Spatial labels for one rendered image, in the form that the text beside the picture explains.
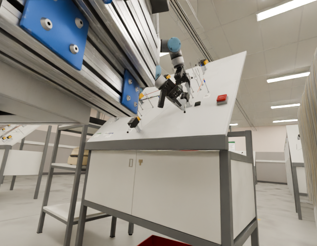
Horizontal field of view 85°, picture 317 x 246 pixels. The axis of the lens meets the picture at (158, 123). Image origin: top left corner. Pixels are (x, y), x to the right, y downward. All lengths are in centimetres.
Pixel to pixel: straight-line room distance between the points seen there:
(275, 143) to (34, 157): 1136
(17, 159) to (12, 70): 340
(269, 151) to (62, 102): 1193
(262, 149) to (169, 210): 1128
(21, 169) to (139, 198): 284
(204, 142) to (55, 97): 67
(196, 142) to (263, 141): 1135
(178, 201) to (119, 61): 77
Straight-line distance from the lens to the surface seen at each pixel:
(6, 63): 34
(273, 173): 1204
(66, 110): 40
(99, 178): 148
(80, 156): 167
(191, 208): 95
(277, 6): 379
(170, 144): 96
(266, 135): 1222
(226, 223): 90
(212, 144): 85
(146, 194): 111
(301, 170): 372
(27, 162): 376
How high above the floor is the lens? 72
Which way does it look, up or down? 13 degrees up
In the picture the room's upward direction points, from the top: 3 degrees clockwise
